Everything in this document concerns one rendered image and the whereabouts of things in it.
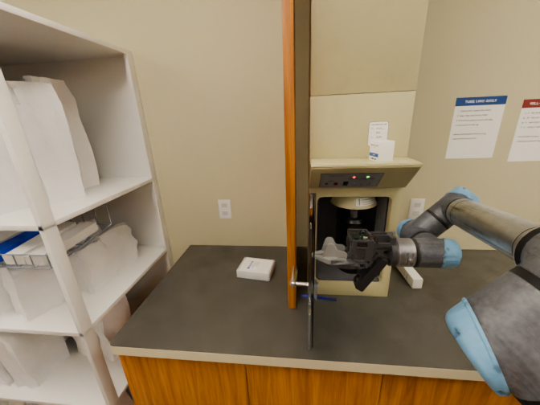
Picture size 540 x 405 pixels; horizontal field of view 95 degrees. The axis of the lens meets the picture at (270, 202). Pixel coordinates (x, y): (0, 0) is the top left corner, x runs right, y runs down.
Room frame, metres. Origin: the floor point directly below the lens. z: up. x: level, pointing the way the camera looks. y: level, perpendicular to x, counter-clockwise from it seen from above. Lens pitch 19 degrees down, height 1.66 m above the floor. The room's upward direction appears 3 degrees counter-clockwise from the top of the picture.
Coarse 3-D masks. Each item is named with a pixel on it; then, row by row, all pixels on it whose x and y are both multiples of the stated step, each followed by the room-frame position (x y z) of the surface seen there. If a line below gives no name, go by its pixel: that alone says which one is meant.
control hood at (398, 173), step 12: (312, 168) 0.74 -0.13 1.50; (324, 168) 0.74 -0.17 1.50; (336, 168) 0.74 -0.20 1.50; (348, 168) 0.73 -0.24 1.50; (360, 168) 0.73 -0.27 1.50; (372, 168) 0.73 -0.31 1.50; (384, 168) 0.72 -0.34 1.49; (396, 168) 0.72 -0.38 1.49; (408, 168) 0.72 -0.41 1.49; (312, 180) 0.79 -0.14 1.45; (384, 180) 0.77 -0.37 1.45; (396, 180) 0.77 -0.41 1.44; (408, 180) 0.76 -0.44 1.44
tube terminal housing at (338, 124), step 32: (320, 96) 0.85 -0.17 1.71; (352, 96) 0.84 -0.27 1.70; (384, 96) 0.83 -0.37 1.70; (320, 128) 0.85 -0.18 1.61; (352, 128) 0.84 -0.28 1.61; (320, 192) 0.85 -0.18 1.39; (352, 192) 0.84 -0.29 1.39; (384, 192) 0.83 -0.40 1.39; (320, 288) 0.85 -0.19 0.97; (352, 288) 0.84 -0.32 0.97; (384, 288) 0.82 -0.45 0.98
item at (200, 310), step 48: (192, 288) 0.92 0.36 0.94; (240, 288) 0.91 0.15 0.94; (432, 288) 0.85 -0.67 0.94; (480, 288) 0.84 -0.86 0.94; (144, 336) 0.68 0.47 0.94; (192, 336) 0.67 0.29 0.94; (240, 336) 0.66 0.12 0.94; (288, 336) 0.65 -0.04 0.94; (336, 336) 0.64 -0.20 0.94; (384, 336) 0.63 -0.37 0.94; (432, 336) 0.62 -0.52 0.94
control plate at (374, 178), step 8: (328, 176) 0.77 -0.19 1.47; (336, 176) 0.77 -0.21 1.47; (344, 176) 0.76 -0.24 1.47; (352, 176) 0.76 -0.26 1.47; (360, 176) 0.76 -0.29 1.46; (376, 176) 0.75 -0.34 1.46; (320, 184) 0.81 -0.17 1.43; (328, 184) 0.80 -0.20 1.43; (352, 184) 0.79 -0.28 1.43; (360, 184) 0.79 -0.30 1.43; (368, 184) 0.79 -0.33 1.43; (376, 184) 0.79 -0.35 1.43
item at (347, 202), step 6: (336, 198) 0.91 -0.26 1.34; (342, 198) 0.89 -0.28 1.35; (348, 198) 0.87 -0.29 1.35; (354, 198) 0.86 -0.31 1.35; (360, 198) 0.86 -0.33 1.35; (366, 198) 0.86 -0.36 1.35; (372, 198) 0.88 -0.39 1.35; (336, 204) 0.90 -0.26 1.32; (342, 204) 0.88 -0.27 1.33; (348, 204) 0.86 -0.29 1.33; (354, 204) 0.86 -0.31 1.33; (360, 204) 0.85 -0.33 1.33; (366, 204) 0.86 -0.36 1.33; (372, 204) 0.86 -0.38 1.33
